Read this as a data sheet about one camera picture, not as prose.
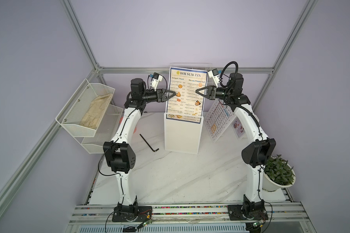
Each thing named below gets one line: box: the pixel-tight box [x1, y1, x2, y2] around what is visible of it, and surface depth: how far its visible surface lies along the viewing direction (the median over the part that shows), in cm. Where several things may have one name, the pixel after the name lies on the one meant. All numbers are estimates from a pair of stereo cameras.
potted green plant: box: [262, 154, 297, 192], surface depth 72 cm
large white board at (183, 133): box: [163, 112, 204, 155], surface depth 84 cm
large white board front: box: [204, 99, 237, 143], surface depth 100 cm
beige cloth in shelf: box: [80, 93, 113, 130], surface depth 81 cm
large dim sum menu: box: [165, 66, 208, 124], surface depth 78 cm
